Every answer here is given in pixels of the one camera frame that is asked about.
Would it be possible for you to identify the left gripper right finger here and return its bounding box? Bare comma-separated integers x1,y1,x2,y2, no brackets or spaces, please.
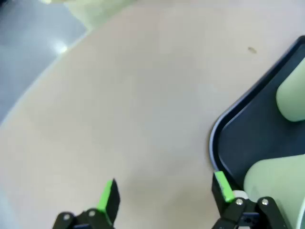
211,171,290,229

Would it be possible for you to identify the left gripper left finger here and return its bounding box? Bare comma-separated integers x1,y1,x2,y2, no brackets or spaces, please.
52,178,122,229

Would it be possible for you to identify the person in yellow shirt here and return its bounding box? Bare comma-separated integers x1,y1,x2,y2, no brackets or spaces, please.
44,0,136,33

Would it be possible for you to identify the black plastic serving tray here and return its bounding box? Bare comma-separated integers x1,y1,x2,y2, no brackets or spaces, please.
209,35,305,191

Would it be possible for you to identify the mint green plastic cup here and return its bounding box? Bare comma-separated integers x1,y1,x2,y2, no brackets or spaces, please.
243,152,305,229
275,64,305,123

